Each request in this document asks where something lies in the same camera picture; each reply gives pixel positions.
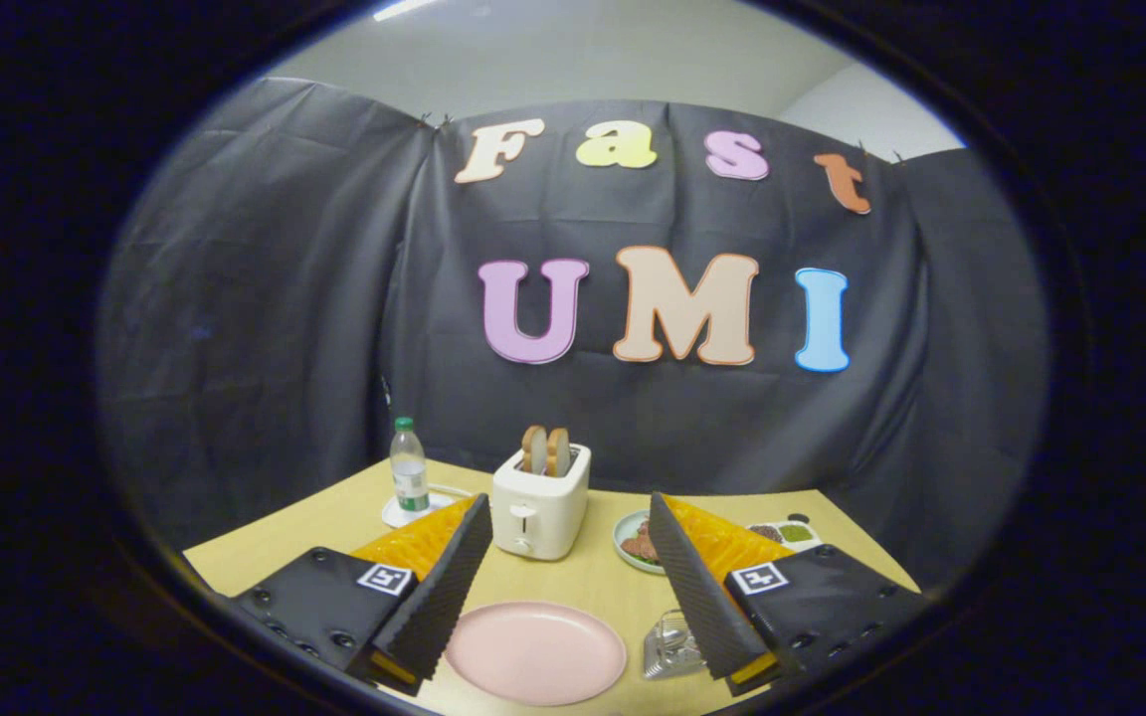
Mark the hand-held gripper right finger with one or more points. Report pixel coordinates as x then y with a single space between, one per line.
692 597

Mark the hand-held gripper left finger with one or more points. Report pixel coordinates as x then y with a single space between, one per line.
444 597

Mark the metal strainer basket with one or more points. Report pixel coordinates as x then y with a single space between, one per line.
670 651

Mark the brown meat slices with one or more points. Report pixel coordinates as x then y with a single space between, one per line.
643 545

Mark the pale green plate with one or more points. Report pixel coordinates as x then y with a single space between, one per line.
623 542

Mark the white square coaster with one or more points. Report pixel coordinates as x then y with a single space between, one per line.
396 517

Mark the pink plate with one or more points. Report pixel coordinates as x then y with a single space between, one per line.
533 651

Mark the white divided dish with beans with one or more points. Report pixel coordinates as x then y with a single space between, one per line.
792 535

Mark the clear plastic water bottle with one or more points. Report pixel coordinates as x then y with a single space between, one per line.
410 477

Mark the white toaster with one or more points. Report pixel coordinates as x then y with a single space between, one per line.
543 517

